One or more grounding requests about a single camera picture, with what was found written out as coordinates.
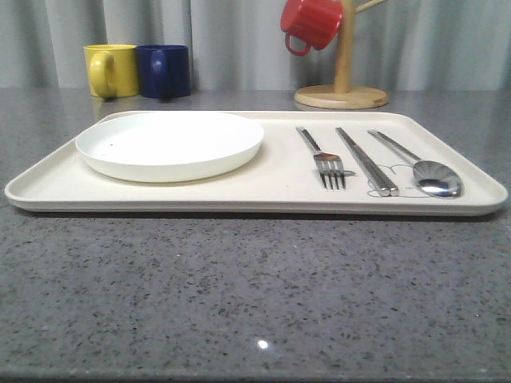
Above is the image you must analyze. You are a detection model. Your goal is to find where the silver metal fork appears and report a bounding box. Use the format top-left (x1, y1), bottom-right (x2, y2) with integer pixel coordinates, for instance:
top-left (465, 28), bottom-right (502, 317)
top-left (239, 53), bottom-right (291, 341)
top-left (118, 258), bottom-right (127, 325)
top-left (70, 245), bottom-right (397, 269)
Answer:
top-left (295, 127), bottom-right (346, 191)

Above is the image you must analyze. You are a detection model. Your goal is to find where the white round plate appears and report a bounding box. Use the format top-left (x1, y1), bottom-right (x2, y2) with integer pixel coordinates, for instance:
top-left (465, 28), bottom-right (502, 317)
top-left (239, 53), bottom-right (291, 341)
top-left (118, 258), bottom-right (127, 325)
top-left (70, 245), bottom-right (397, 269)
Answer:
top-left (75, 111), bottom-right (264, 183)

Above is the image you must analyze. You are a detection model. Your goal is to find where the silver metal spoon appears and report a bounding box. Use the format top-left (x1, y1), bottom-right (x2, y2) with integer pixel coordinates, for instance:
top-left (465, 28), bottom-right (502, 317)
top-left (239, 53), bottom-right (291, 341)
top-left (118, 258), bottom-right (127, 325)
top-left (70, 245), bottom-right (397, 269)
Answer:
top-left (367, 129), bottom-right (464, 199)

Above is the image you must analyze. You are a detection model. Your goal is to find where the cream rabbit serving tray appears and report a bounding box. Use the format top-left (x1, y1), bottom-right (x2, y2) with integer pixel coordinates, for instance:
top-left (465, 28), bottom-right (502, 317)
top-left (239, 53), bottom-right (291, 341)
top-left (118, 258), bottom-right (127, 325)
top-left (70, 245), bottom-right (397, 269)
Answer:
top-left (5, 111), bottom-right (508, 216)

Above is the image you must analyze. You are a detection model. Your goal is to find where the wooden mug tree stand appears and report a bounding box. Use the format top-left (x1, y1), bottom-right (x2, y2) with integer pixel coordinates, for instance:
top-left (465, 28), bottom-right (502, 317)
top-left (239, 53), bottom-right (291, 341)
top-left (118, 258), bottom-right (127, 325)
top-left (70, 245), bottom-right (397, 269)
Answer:
top-left (294, 1), bottom-right (388, 109)

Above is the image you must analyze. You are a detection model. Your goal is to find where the dark blue mug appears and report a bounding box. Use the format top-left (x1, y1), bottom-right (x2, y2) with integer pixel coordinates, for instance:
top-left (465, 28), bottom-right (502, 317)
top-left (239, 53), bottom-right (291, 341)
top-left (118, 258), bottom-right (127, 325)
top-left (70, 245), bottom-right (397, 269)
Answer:
top-left (136, 45), bottom-right (192, 99)

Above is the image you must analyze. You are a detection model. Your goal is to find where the red ribbed mug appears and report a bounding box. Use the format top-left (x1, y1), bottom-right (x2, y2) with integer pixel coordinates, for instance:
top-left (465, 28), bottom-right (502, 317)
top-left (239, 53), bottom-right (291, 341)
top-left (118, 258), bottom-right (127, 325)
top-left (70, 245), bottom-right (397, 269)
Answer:
top-left (280, 0), bottom-right (343, 56)

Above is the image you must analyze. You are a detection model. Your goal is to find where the yellow mug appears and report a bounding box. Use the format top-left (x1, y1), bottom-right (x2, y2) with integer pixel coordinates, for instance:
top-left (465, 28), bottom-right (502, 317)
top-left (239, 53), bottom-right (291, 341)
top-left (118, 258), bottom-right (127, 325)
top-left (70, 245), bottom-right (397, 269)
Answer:
top-left (83, 44), bottom-right (139, 99)

